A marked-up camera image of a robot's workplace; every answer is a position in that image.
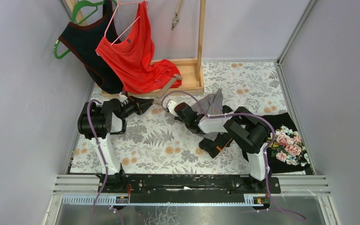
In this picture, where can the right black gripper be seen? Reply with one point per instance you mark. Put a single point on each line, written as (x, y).
(177, 109)

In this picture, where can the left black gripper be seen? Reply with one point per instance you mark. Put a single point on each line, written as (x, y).
(135, 105)

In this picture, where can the wooden clip hanger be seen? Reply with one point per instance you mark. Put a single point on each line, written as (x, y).
(158, 97)

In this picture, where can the grey striped underwear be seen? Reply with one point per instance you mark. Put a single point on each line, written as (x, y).
(211, 104)

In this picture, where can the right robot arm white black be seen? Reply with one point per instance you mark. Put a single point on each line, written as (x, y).
(248, 131)

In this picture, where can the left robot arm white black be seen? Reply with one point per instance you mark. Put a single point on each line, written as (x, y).
(98, 121)

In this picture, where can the black underwear orange trim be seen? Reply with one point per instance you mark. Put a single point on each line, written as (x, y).
(215, 136)

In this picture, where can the green plastic hanger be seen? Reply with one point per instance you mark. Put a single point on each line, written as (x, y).
(81, 11)

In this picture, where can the floral patterned table mat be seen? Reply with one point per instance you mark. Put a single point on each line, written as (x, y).
(157, 143)

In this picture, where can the wooden clothes rack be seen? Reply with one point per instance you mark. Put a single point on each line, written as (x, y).
(190, 69)

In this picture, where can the dark tank top red trim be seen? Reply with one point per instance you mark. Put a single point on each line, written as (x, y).
(82, 41)

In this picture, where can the black floral garment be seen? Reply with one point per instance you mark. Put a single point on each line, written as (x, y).
(288, 152)

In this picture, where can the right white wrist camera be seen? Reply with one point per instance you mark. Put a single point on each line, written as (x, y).
(170, 107)

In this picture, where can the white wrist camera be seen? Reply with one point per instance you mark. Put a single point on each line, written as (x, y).
(123, 95)
(170, 107)

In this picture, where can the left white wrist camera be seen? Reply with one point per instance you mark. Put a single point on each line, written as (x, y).
(123, 95)

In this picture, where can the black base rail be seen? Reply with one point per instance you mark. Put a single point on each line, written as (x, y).
(187, 188)

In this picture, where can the pink wire hanger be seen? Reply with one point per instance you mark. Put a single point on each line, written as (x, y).
(125, 15)

